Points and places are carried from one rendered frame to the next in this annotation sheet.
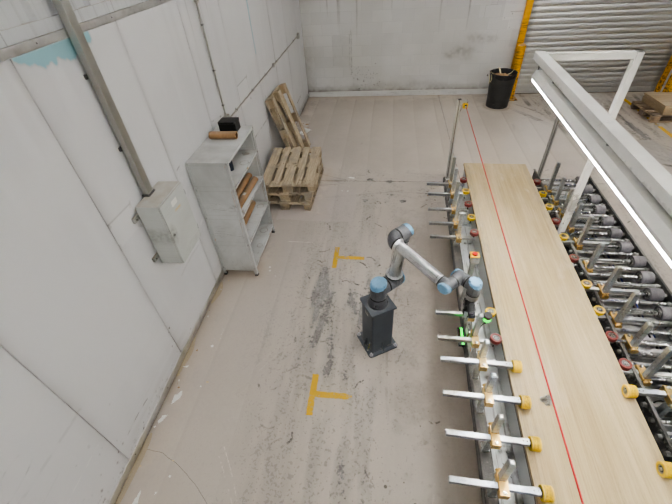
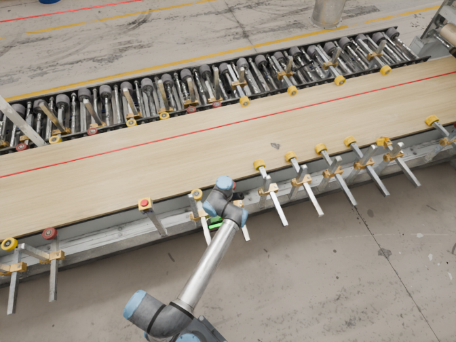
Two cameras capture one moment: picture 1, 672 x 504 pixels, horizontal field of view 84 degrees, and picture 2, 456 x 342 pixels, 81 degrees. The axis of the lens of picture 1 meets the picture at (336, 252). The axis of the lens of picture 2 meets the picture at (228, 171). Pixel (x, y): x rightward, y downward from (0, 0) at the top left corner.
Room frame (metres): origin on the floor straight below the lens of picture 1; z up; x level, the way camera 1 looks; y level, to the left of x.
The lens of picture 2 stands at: (2.00, -0.30, 2.61)
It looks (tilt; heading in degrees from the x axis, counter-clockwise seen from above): 58 degrees down; 243
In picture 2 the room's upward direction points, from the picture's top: 1 degrees counter-clockwise
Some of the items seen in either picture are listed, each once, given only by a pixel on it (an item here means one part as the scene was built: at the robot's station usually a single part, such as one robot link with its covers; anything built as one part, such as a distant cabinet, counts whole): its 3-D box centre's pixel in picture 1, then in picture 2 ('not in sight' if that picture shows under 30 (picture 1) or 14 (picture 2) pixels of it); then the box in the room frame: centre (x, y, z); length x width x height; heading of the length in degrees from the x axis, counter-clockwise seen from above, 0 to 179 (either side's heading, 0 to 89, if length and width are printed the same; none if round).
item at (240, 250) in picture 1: (238, 203); not in sight; (3.80, 1.14, 0.78); 0.90 x 0.45 x 1.55; 171
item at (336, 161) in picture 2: (491, 434); (328, 176); (0.90, -0.85, 0.90); 0.03 x 0.03 x 0.48; 79
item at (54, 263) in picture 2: (452, 237); (54, 265); (2.83, -1.17, 0.82); 0.43 x 0.03 x 0.04; 79
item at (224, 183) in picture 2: (474, 286); (224, 186); (1.70, -0.93, 1.32); 0.10 x 0.09 x 0.12; 34
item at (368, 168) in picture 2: (497, 486); (367, 166); (0.62, -0.76, 0.95); 0.50 x 0.04 x 0.04; 79
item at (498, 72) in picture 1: (499, 88); not in sight; (8.22, -3.82, 0.36); 0.59 x 0.58 x 0.73; 171
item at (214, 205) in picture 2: (460, 278); (216, 203); (1.79, -0.86, 1.32); 0.12 x 0.12 x 0.09; 34
